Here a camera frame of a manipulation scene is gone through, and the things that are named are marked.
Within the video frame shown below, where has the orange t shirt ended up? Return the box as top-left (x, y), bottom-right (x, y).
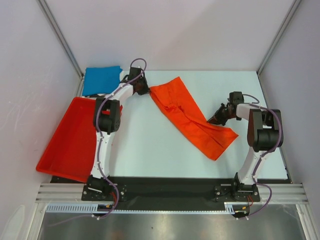
top-left (150, 76), bottom-right (238, 161)

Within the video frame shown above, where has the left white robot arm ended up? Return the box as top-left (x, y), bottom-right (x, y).
top-left (86, 66), bottom-right (150, 200)

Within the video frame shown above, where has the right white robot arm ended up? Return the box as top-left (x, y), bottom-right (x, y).
top-left (207, 91), bottom-right (284, 202)

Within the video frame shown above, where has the folded blue t shirt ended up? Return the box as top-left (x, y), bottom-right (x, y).
top-left (82, 65), bottom-right (123, 97)

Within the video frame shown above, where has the red plastic bin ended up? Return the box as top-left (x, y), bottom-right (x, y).
top-left (35, 96), bottom-right (124, 183)

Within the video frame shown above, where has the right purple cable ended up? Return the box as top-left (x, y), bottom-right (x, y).
top-left (234, 93), bottom-right (283, 222)

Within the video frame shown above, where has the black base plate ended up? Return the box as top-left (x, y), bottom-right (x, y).
top-left (81, 176), bottom-right (261, 212)

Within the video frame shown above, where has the white slotted cable duct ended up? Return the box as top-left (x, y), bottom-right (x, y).
top-left (46, 201), bottom-right (251, 215)

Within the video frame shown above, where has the aluminium frame rail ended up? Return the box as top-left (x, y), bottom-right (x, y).
top-left (35, 183), bottom-right (309, 205)

